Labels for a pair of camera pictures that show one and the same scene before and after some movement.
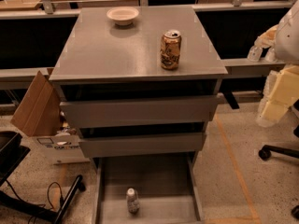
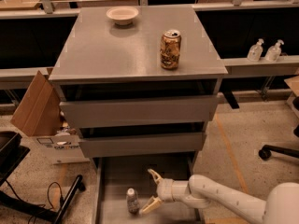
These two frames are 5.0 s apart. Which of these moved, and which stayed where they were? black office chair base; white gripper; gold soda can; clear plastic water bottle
Moved: white gripper
Stayed: gold soda can; clear plastic water bottle; black office chair base
